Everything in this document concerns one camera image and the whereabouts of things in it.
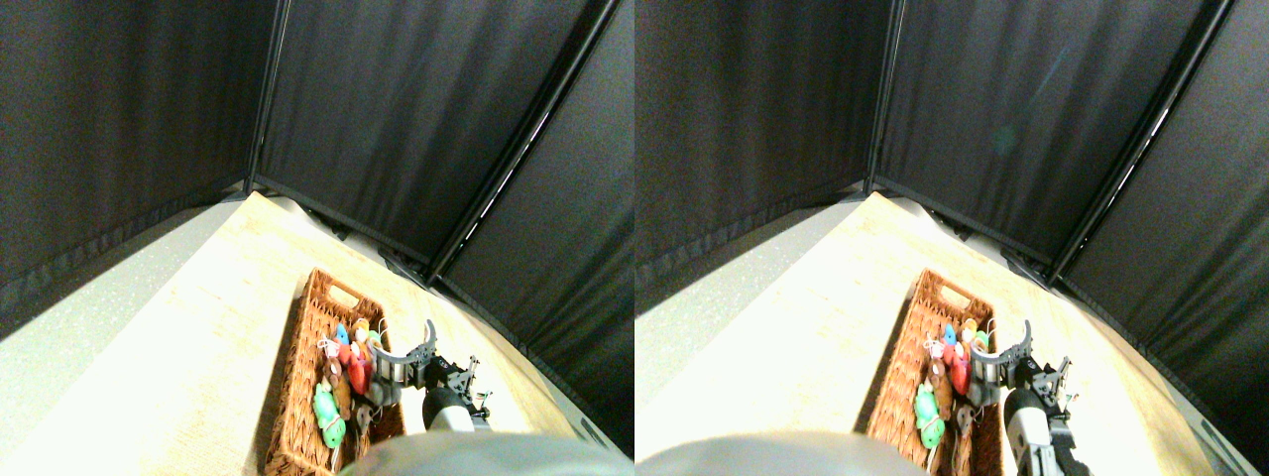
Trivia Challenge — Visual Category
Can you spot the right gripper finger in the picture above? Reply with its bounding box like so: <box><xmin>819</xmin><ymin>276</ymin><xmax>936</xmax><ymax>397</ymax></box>
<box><xmin>399</xmin><ymin>318</ymin><xmax>440</xmax><ymax>362</ymax></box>
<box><xmin>995</xmin><ymin>318</ymin><xmax>1035</xmax><ymax>362</ymax></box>
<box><xmin>370</xmin><ymin>345</ymin><xmax>411</xmax><ymax>386</ymax></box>
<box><xmin>969</xmin><ymin>347</ymin><xmax>1008</xmax><ymax>386</ymax></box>

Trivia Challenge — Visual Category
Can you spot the red plush toy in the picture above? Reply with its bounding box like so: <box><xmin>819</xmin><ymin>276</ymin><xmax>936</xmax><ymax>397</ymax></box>
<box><xmin>947</xmin><ymin>342</ymin><xmax>978</xmax><ymax>396</ymax></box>
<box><xmin>341</xmin><ymin>342</ymin><xmax>376</xmax><ymax>396</ymax></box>

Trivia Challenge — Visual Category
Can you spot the brown plush toy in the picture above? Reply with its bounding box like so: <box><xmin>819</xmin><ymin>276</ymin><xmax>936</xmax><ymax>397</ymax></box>
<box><xmin>930</xmin><ymin>362</ymin><xmax>956</xmax><ymax>413</ymax></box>
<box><xmin>327</xmin><ymin>362</ymin><xmax>354</xmax><ymax>413</ymax></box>

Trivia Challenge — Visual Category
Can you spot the curtain stand foot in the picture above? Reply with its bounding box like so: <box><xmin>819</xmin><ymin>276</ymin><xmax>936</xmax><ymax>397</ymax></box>
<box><xmin>1000</xmin><ymin>246</ymin><xmax>1056</xmax><ymax>290</ymax></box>
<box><xmin>301</xmin><ymin>202</ymin><xmax>355</xmax><ymax>240</ymax></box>
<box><xmin>930</xmin><ymin>202</ymin><xmax>980</xmax><ymax>240</ymax></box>
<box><xmin>1199</xmin><ymin>420</ymin><xmax>1257</xmax><ymax>469</ymax></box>
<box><xmin>377</xmin><ymin>246</ymin><xmax>434</xmax><ymax>290</ymax></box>
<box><xmin>579</xmin><ymin>416</ymin><xmax>623</xmax><ymax>454</ymax></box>

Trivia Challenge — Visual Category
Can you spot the brown wicker basket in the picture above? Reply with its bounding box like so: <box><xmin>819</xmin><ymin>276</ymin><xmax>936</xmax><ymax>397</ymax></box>
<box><xmin>263</xmin><ymin>268</ymin><xmax>407</xmax><ymax>476</ymax></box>
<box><xmin>865</xmin><ymin>268</ymin><xmax>1007</xmax><ymax>476</ymax></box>

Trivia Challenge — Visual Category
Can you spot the curtain stand pole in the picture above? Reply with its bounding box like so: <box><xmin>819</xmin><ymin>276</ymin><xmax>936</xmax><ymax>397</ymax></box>
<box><xmin>424</xmin><ymin>0</ymin><xmax>622</xmax><ymax>285</ymax></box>
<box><xmin>245</xmin><ymin>0</ymin><xmax>292</xmax><ymax>196</ymax></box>
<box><xmin>1045</xmin><ymin>0</ymin><xmax>1241</xmax><ymax>285</ymax></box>
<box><xmin>864</xmin><ymin>0</ymin><xmax>909</xmax><ymax>196</ymax></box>

